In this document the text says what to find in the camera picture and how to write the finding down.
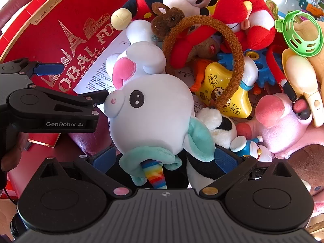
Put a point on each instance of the blue plastic gear toy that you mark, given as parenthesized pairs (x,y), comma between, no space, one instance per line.
(263,65)

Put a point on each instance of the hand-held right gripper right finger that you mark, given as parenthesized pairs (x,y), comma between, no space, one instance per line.
(226,160)

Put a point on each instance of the pink plush toy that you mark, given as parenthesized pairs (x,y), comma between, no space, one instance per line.
(283,129)

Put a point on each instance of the small brown plush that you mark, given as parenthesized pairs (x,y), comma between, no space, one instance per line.
(167,17)

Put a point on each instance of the orange plastic toy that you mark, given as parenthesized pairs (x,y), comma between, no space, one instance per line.
(200,68)

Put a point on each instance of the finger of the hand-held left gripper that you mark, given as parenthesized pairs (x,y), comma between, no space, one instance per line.
(49,68)
(83,98)

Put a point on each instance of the brown fuzzy headband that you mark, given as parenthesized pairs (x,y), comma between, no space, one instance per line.
(238,63)

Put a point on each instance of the green plastic basket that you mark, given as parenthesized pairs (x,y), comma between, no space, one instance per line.
(288,38)

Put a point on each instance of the tan plush toy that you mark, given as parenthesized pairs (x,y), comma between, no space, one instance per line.
(320,63)

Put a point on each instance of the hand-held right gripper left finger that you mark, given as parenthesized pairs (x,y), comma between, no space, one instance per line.
(103,158)

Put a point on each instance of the red plush toy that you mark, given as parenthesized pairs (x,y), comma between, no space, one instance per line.
(238,5)

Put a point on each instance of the brown plush toy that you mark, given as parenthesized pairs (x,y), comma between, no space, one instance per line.
(308,162)

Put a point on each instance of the yellow star toy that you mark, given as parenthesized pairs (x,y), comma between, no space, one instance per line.
(215,81)

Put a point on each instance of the blue cat figure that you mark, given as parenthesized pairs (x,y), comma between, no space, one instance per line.
(239,143)

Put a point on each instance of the black white cow plush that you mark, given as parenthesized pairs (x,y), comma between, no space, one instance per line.
(220,124)

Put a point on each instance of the white unicorn plush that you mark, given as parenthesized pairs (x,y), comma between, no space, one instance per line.
(151,116)

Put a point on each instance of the red cardboard box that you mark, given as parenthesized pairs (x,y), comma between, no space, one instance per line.
(63,7)

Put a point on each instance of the red band with black end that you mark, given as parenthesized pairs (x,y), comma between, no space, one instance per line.
(276,68)

